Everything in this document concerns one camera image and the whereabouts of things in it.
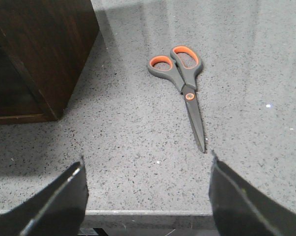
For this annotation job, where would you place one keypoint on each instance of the dark wooden drawer cabinet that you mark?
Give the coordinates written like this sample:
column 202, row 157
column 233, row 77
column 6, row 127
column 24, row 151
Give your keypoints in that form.
column 44, row 45

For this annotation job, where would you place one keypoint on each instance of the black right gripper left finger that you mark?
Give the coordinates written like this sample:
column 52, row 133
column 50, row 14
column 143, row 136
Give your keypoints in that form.
column 57, row 210

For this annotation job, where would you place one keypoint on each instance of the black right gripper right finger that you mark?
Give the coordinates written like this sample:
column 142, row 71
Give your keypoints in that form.
column 239, row 209

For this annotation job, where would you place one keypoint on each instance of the grey orange handled scissors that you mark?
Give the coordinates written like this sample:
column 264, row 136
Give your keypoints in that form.
column 173, row 69

